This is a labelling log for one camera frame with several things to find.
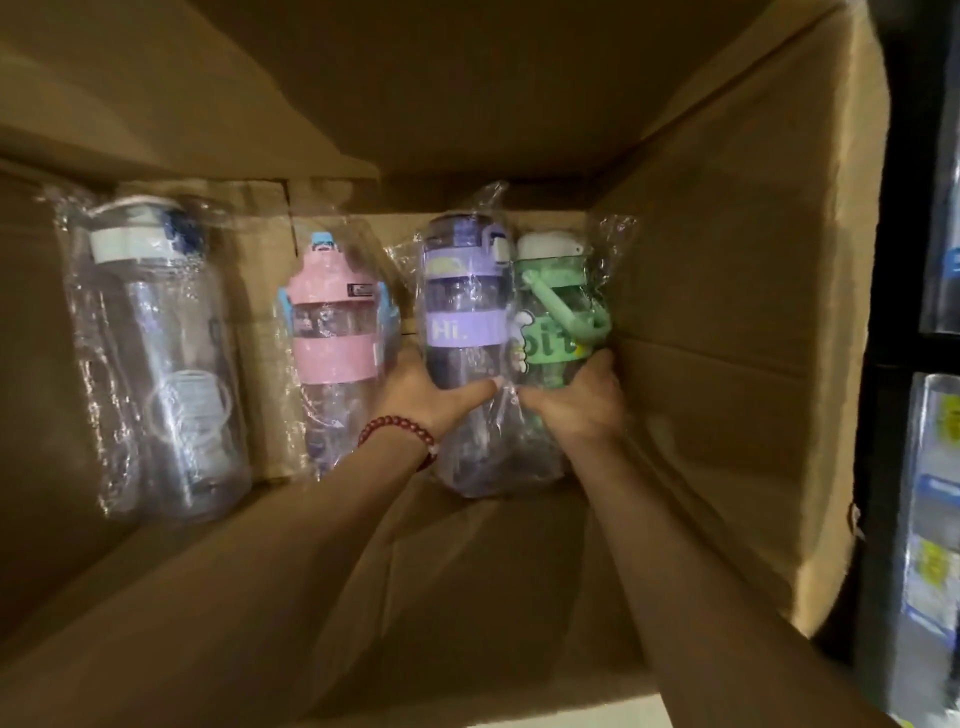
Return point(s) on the person's right hand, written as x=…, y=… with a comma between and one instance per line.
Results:
x=585, y=409

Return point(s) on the person's left hand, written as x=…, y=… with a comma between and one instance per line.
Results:
x=442, y=405

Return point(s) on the purple Hi bottle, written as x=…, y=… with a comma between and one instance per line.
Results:
x=457, y=300

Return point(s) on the brown cardboard box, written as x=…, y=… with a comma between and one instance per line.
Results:
x=712, y=225

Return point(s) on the clear bottle blue button lid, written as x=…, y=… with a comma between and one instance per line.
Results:
x=172, y=337

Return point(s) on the black metal store shelving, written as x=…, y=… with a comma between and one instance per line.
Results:
x=900, y=225

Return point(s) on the person's right forearm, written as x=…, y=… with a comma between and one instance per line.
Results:
x=712, y=600

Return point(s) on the person's left forearm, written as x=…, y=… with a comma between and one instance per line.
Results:
x=187, y=600

